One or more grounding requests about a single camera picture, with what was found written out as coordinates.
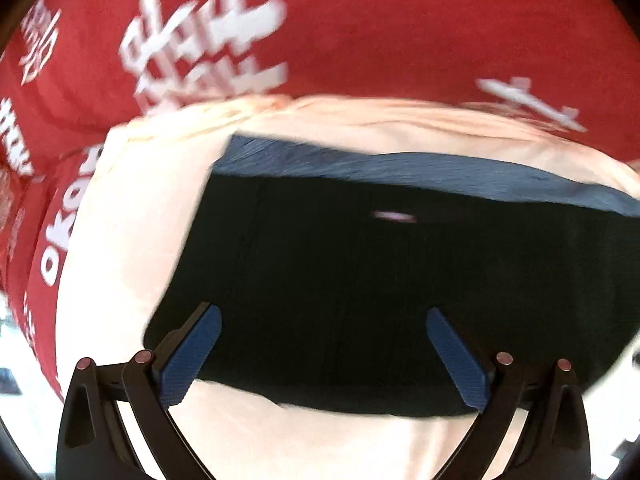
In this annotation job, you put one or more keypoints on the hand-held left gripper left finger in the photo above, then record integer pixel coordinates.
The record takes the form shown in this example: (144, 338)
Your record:
(192, 355)

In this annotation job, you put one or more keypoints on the pale bed sheet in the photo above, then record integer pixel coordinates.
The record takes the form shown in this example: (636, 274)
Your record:
(125, 260)

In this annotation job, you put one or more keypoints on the black pants with blue waistband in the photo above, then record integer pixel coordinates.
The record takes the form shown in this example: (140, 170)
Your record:
(350, 285)

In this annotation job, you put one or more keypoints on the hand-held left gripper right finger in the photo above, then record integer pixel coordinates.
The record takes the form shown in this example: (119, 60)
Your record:
(457, 355)

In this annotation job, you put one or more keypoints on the red printed blanket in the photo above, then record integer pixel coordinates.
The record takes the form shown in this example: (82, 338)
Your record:
(375, 25)

